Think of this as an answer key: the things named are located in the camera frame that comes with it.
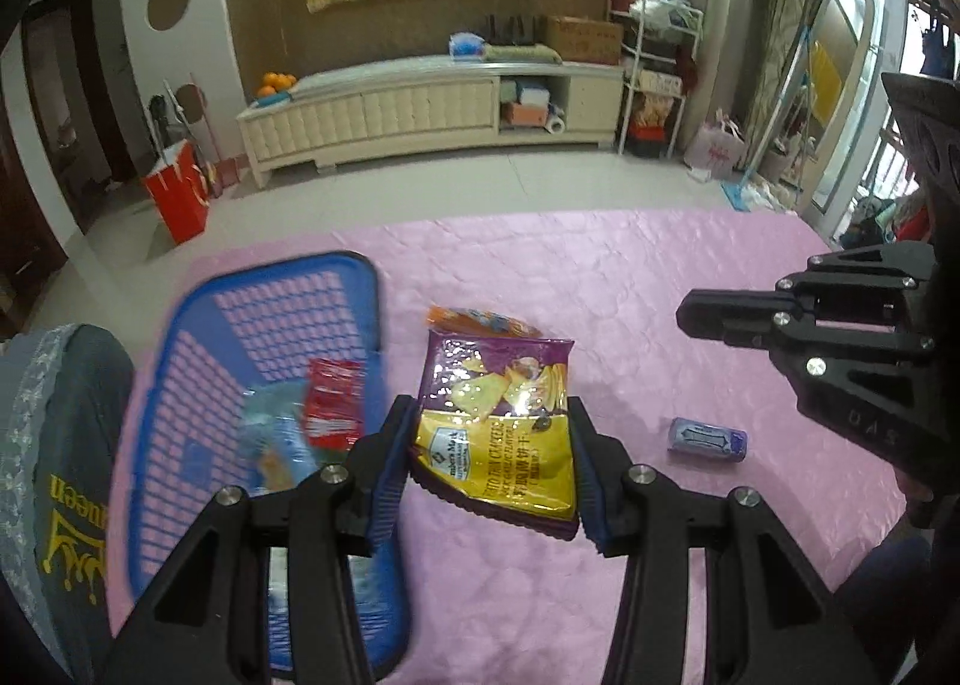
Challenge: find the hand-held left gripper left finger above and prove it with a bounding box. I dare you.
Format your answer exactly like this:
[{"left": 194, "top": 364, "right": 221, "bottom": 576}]
[{"left": 105, "top": 396, "right": 416, "bottom": 685}]

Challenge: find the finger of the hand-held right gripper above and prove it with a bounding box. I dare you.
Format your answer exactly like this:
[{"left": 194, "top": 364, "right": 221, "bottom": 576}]
[
  {"left": 750, "top": 313, "right": 938, "bottom": 467},
  {"left": 676, "top": 241, "right": 938, "bottom": 348}
]

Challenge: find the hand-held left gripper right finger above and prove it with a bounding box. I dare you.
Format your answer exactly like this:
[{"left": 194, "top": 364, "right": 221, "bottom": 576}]
[{"left": 568, "top": 396, "right": 882, "bottom": 685}]

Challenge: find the red and yellow snack packet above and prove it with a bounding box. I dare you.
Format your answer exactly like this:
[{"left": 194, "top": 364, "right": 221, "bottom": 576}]
[{"left": 304, "top": 357, "right": 366, "bottom": 451}]

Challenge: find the purple chips packet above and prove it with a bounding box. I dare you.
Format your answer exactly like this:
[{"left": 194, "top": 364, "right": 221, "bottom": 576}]
[{"left": 409, "top": 328, "right": 582, "bottom": 543}]

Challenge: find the clear light blue snack packet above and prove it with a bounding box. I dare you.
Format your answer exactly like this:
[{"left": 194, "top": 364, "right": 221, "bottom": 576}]
[{"left": 241, "top": 383, "right": 325, "bottom": 500}]

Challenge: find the blue plastic basket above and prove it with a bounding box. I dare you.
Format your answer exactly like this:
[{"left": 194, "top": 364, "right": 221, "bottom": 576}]
[{"left": 112, "top": 251, "right": 413, "bottom": 682}]

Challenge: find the person's right forearm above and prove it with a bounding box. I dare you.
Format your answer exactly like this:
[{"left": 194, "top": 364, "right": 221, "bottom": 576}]
[{"left": 832, "top": 531, "right": 935, "bottom": 685}]

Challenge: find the blue flat mop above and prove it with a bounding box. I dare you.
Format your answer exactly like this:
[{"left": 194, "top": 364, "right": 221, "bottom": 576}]
[{"left": 721, "top": 28, "right": 815, "bottom": 212}]

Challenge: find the pink quilted blanket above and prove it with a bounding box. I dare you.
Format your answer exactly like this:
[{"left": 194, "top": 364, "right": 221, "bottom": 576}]
[{"left": 105, "top": 208, "right": 935, "bottom": 685}]

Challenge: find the small purple pack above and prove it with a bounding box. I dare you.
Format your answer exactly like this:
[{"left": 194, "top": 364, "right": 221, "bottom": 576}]
[{"left": 667, "top": 417, "right": 751, "bottom": 462}]

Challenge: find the standing mirror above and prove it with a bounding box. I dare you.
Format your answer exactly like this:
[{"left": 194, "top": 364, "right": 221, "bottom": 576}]
[{"left": 795, "top": 0, "right": 890, "bottom": 217}]

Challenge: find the white plastic bag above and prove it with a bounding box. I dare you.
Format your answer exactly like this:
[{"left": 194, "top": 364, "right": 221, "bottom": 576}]
[{"left": 686, "top": 118, "right": 747, "bottom": 180}]

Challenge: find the orange snack packet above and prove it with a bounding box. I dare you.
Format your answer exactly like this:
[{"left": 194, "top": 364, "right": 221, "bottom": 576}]
[{"left": 427, "top": 306, "right": 545, "bottom": 341}]

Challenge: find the red printed box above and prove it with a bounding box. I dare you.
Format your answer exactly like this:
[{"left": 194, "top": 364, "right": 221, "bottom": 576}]
[{"left": 626, "top": 95, "right": 683, "bottom": 157}]

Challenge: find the white metal rack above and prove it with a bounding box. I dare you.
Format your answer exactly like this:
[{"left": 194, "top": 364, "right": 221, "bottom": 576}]
[{"left": 615, "top": 2, "right": 706, "bottom": 161}]

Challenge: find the brown cardboard box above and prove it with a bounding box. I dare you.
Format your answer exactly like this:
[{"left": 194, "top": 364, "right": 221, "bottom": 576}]
[{"left": 544, "top": 16, "right": 625, "bottom": 65}]

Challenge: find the green folded cloth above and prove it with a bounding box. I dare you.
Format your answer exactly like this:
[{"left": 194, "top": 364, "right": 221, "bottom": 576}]
[{"left": 484, "top": 43, "right": 563, "bottom": 65}]

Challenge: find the grey lace-trimmed cushion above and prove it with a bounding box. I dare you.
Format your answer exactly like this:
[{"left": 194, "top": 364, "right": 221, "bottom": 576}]
[{"left": 0, "top": 323, "right": 136, "bottom": 682}]

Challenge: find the row of dark bottles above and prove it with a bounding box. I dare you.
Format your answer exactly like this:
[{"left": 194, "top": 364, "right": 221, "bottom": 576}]
[{"left": 484, "top": 13, "right": 545, "bottom": 47}]

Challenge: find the red gift bag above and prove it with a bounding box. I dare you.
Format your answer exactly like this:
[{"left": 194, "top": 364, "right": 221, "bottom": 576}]
[{"left": 142, "top": 139, "right": 212, "bottom": 245}]

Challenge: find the cream tufted cabinet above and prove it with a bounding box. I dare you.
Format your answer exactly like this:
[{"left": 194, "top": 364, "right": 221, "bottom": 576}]
[{"left": 236, "top": 55, "right": 627, "bottom": 189}]

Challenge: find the dark wooden door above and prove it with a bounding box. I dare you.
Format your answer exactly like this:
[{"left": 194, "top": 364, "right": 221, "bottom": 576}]
[{"left": 0, "top": 100, "right": 70, "bottom": 326}]

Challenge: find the dark wooden doorway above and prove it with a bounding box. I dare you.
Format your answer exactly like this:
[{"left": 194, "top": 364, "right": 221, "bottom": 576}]
[{"left": 21, "top": 0, "right": 137, "bottom": 236}]

